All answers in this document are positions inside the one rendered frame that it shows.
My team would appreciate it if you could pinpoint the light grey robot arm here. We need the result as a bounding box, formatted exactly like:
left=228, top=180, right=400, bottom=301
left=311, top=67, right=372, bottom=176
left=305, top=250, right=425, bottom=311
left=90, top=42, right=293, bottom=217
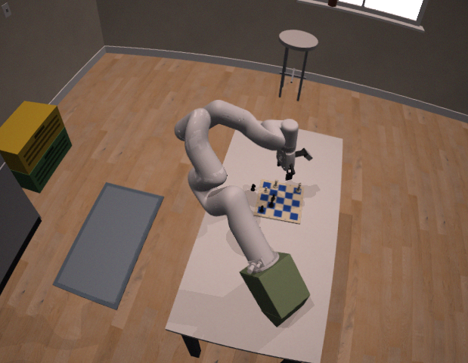
left=175, top=100, right=299, bottom=274

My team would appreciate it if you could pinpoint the blue and cream chessboard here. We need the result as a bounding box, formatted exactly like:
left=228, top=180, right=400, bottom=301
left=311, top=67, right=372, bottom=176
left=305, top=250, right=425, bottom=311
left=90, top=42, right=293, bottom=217
left=254, top=179, right=305, bottom=224

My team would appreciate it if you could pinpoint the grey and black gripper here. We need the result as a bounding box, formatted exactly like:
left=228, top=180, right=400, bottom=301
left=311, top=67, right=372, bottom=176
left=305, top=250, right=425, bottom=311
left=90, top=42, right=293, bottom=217
left=276, top=150, right=296, bottom=181

